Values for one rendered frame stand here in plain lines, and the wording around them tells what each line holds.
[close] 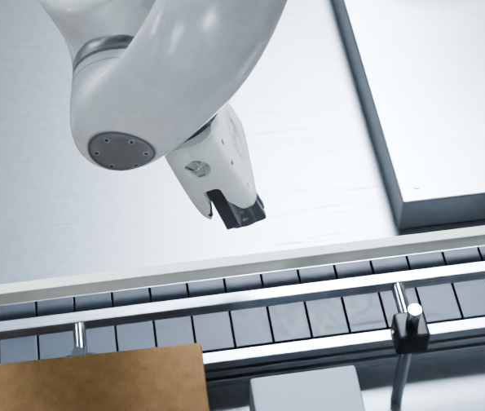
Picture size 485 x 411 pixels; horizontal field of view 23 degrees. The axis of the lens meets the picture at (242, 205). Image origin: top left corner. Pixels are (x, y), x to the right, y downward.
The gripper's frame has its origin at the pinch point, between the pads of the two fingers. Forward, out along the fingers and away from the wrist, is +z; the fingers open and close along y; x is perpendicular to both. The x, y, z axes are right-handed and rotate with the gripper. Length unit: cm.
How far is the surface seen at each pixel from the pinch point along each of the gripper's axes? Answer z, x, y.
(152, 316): 5.1, 11.7, -4.9
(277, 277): 16.9, 1.9, 2.7
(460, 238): 20.2, -16.8, 2.5
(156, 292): 12.5, 13.6, 2.8
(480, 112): 26.4, -23.2, 22.0
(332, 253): 15.5, -4.4, 2.6
